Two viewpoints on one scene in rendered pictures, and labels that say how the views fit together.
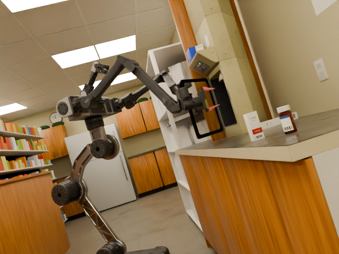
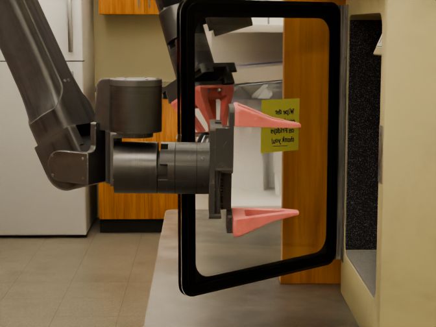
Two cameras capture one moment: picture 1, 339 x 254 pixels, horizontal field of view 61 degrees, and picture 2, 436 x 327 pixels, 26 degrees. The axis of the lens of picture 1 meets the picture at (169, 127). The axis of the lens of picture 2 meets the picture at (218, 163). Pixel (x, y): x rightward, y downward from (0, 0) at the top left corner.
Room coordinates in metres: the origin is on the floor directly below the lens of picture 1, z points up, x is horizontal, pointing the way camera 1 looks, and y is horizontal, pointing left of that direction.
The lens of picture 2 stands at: (0.59, -0.34, 1.35)
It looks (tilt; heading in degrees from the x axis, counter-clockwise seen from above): 8 degrees down; 6
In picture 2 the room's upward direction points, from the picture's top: straight up
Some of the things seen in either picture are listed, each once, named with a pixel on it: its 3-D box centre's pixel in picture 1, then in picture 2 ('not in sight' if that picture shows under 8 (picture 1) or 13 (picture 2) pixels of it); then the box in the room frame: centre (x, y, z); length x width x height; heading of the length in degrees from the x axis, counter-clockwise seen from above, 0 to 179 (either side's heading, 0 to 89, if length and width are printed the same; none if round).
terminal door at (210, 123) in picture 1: (202, 107); (263, 143); (1.93, -0.25, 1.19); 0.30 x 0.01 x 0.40; 137
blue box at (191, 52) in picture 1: (195, 54); not in sight; (1.96, -0.32, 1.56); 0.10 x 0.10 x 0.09; 7
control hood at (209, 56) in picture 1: (202, 64); not in sight; (1.88, -0.33, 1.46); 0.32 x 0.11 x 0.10; 7
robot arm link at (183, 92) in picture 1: (180, 99); (114, 129); (1.62, -0.11, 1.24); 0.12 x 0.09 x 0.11; 67
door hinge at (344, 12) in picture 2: (215, 104); (339, 135); (2.04, -0.36, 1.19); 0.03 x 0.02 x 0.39; 7
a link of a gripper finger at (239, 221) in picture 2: (211, 104); (256, 200); (1.62, -0.26, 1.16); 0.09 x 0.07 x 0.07; 97
